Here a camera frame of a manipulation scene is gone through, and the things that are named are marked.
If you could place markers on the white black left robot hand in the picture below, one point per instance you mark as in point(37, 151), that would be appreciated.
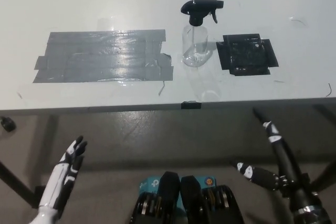
point(59, 179)

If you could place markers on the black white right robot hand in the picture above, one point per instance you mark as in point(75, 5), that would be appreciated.
point(284, 167)

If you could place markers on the black spray trigger lid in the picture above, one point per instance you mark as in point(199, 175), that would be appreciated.
point(195, 7)

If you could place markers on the clear plastic spray bottle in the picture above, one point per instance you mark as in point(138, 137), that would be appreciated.
point(195, 43)

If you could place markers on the black slanted table leg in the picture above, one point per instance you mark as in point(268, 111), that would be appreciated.
point(15, 179)
point(324, 178)

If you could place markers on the black table foot knob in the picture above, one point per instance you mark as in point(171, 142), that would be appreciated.
point(6, 123)

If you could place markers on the teal cardboard box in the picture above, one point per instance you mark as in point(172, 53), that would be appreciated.
point(149, 183)

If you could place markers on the black tape square patch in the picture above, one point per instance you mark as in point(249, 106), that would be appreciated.
point(246, 53)

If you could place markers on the grey duct tape patch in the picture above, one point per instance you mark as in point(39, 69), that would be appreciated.
point(105, 56)

